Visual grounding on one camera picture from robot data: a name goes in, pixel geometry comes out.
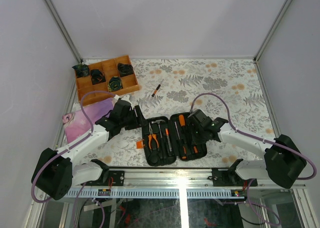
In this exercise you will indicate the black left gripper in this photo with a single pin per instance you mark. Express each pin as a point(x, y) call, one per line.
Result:
point(143, 121)

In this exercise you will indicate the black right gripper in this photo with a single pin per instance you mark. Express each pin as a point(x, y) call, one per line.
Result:
point(199, 140)

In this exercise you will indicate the claw hammer black handle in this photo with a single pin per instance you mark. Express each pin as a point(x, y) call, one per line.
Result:
point(157, 131)

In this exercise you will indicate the orange black needle-nose pliers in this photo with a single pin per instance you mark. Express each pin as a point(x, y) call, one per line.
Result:
point(153, 143)

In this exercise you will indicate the small precision screwdriver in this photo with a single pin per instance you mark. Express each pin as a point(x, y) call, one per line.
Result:
point(157, 88)
point(195, 148)

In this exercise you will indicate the long orange black screwdriver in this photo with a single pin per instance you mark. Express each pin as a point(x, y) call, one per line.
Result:
point(181, 125)

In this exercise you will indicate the orange utility knife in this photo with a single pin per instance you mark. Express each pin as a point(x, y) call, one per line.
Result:
point(168, 139)

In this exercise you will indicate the black plastic tool case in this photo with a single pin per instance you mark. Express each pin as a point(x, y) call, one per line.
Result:
point(162, 156)

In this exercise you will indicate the thick orange black screwdriver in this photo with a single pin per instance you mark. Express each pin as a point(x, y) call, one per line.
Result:
point(183, 149)

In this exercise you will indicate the purple cloth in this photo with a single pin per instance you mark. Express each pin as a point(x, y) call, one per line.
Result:
point(76, 124)

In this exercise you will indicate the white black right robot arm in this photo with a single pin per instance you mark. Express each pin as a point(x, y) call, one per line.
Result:
point(280, 159)

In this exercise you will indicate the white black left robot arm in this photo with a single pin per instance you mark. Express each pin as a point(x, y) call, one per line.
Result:
point(103, 130)

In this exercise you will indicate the orange case latch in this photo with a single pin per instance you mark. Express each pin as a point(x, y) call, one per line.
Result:
point(140, 144)

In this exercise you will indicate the blue yellow rolled tape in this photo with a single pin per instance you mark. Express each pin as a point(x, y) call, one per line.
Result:
point(114, 84)

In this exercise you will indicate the orange wooden compartment tray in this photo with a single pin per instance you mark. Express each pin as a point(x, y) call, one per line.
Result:
point(89, 93)

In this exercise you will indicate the black rolled tape right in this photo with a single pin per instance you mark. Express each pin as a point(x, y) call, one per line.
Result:
point(125, 69)

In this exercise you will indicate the black orange rolled tape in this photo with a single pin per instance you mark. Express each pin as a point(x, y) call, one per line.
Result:
point(97, 76)

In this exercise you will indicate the dark rolled tape far left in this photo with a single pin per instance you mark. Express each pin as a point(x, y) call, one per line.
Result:
point(81, 70)

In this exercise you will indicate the aluminium front rail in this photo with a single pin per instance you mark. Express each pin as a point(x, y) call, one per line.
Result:
point(175, 178)

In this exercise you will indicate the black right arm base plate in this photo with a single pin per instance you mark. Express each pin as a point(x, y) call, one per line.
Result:
point(224, 177)

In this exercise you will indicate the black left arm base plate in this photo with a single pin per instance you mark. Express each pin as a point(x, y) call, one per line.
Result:
point(113, 178)

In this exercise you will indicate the grey slotted cable duct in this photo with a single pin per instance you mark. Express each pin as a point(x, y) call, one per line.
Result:
point(153, 193)

